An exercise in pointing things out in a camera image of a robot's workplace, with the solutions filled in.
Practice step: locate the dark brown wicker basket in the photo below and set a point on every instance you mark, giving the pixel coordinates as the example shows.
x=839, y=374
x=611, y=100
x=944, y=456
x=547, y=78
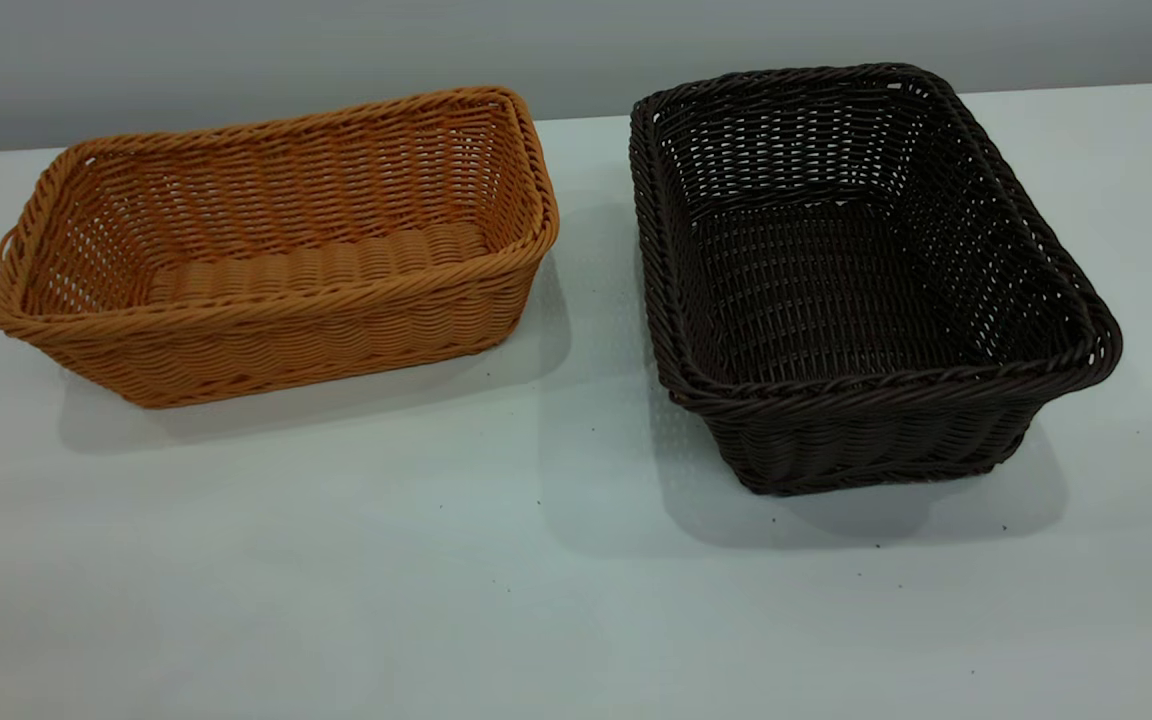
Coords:
x=836, y=300

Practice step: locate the orange-brown wicker basket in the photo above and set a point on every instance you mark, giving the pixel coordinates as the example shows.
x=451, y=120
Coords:
x=266, y=340

